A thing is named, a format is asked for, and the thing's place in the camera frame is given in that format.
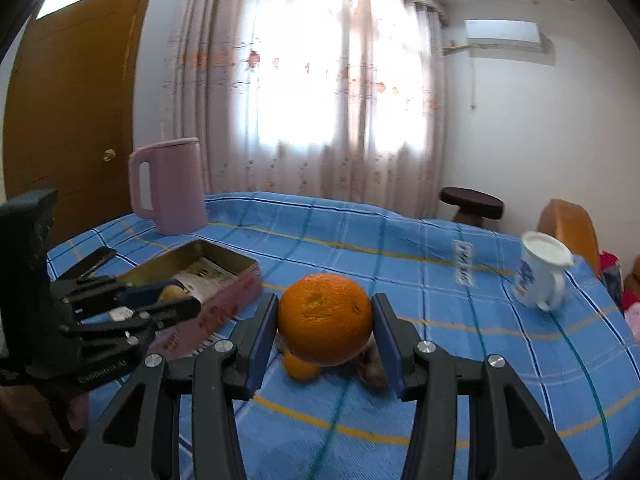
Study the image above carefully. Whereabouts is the white air conditioner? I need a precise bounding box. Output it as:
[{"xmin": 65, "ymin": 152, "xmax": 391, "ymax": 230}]
[{"xmin": 464, "ymin": 19, "xmax": 543, "ymax": 52}]

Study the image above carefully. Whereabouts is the large orange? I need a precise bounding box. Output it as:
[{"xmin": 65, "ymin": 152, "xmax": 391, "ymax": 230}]
[{"xmin": 276, "ymin": 274, "xmax": 374, "ymax": 366}]

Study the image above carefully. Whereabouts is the printed paper sheet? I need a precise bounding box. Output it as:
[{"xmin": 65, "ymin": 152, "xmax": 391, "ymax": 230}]
[{"xmin": 172, "ymin": 257, "xmax": 239, "ymax": 302}]

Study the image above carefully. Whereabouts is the sheer flowered curtain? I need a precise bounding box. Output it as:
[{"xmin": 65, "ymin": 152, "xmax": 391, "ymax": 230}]
[{"xmin": 162, "ymin": 0, "xmax": 448, "ymax": 219}]

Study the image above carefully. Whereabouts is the red bag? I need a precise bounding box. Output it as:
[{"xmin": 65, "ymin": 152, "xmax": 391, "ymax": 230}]
[{"xmin": 597, "ymin": 251, "xmax": 624, "ymax": 311}]

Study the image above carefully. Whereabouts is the pink metal tin box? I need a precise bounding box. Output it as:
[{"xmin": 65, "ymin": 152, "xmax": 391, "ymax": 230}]
[{"xmin": 119, "ymin": 239, "xmax": 263, "ymax": 361}]

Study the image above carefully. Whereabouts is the white mug with blue print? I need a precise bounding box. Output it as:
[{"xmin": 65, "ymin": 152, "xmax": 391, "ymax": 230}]
[{"xmin": 510, "ymin": 231, "xmax": 574, "ymax": 312}]

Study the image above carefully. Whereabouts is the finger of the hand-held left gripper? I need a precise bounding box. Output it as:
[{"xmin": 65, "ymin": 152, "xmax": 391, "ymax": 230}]
[
  {"xmin": 62, "ymin": 283, "xmax": 202, "ymax": 341},
  {"xmin": 51, "ymin": 246, "xmax": 134, "ymax": 307}
]

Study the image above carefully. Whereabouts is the pink soft item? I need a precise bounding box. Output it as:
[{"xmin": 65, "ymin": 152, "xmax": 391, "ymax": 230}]
[{"xmin": 622, "ymin": 290, "xmax": 640, "ymax": 343}]

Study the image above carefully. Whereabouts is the white cloth label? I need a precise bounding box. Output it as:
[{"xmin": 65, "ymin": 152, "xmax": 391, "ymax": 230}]
[{"xmin": 452, "ymin": 239, "xmax": 476, "ymax": 287}]

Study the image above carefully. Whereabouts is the pink kettle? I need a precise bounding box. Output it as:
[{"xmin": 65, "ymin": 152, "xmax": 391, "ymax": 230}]
[{"xmin": 128, "ymin": 137, "xmax": 209, "ymax": 236}]

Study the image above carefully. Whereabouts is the brown wooden door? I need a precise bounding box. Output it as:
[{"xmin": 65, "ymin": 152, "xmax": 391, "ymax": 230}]
[{"xmin": 2, "ymin": 0, "xmax": 151, "ymax": 228}]

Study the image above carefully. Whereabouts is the brown knobbly fruit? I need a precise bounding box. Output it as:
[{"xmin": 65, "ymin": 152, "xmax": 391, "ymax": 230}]
[{"xmin": 350, "ymin": 337, "xmax": 389, "ymax": 391}]

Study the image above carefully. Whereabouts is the small tangerine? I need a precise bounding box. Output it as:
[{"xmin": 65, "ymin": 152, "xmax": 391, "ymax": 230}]
[{"xmin": 283, "ymin": 347, "xmax": 322, "ymax": 380}]

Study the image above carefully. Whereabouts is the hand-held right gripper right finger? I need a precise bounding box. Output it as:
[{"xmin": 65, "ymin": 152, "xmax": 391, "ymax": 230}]
[{"xmin": 370, "ymin": 293, "xmax": 583, "ymax": 480}]

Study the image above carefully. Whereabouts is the blue plaid cloth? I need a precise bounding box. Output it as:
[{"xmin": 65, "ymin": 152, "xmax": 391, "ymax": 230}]
[{"xmin": 47, "ymin": 191, "xmax": 640, "ymax": 480}]

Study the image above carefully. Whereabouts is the orange chair back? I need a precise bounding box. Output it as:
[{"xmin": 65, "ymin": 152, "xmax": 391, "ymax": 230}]
[{"xmin": 537, "ymin": 199, "xmax": 601, "ymax": 274}]

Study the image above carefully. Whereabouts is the dark round stool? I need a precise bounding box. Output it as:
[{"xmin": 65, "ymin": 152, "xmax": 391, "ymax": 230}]
[{"xmin": 439, "ymin": 187, "xmax": 505, "ymax": 228}]

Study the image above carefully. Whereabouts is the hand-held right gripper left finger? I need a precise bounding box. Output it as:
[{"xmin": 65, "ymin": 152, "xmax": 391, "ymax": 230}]
[{"xmin": 62, "ymin": 292, "xmax": 279, "ymax": 480}]

